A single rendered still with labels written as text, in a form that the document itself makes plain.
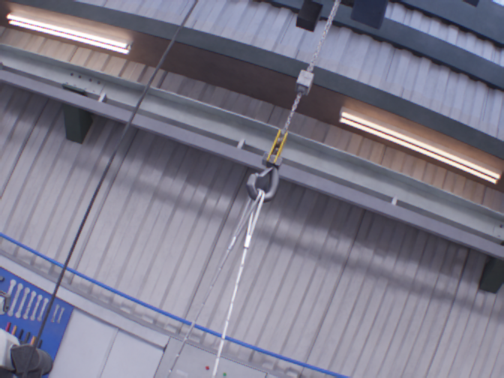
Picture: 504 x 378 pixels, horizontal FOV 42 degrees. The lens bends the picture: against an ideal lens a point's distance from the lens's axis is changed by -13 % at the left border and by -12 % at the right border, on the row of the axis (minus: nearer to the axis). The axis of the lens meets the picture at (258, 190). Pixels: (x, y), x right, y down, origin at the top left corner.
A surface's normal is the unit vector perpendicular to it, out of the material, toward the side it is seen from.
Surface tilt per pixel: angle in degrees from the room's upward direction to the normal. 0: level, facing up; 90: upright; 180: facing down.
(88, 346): 90
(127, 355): 90
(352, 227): 90
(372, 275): 90
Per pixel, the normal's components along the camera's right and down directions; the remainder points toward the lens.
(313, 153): 0.00, -0.35
